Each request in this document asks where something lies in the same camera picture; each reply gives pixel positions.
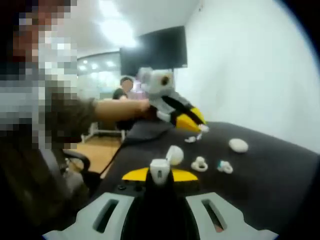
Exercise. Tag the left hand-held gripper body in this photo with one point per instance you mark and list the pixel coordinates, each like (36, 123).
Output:
(155, 85)

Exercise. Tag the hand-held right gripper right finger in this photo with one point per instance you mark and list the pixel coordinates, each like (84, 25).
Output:
(247, 221)

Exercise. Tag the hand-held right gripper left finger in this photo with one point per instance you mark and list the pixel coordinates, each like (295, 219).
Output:
(77, 225)

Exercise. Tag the white charging case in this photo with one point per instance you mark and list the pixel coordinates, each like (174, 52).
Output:
(160, 172)

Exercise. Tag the beige oval charging case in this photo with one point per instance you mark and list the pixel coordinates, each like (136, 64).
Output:
(238, 145)

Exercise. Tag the grey chest-worn device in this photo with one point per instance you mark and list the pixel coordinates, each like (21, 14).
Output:
(53, 167)

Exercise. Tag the black office chair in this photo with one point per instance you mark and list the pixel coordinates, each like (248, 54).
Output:
(80, 157)

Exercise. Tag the black wall monitor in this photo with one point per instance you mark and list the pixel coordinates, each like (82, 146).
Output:
(155, 50)

